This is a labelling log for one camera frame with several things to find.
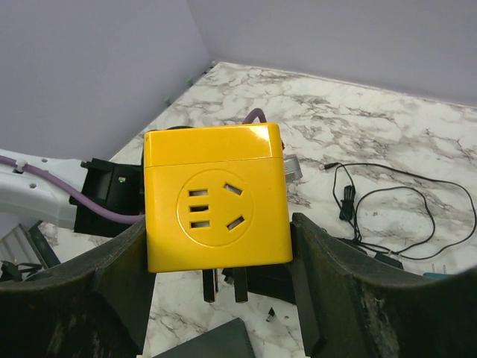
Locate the aluminium frame rail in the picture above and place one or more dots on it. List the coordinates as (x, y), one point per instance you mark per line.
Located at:
(24, 253)

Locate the large black power brick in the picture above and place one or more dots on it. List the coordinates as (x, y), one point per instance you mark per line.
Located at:
(388, 260)

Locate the teal usb charger plug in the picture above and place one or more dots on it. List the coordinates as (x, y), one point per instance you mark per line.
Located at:
(437, 272)

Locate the yellow plug adapter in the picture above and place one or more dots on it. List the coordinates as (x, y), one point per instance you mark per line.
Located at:
(216, 198)

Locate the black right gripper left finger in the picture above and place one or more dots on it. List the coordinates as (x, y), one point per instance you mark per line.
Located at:
(94, 305)

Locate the black adapter with cord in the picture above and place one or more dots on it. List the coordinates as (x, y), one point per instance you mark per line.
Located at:
(348, 207)

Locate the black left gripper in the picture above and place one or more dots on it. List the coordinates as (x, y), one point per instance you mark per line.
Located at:
(116, 187)

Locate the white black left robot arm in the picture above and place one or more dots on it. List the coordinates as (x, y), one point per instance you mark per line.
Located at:
(41, 188)

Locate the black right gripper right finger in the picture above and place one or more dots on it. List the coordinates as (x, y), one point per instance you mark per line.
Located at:
(351, 305)

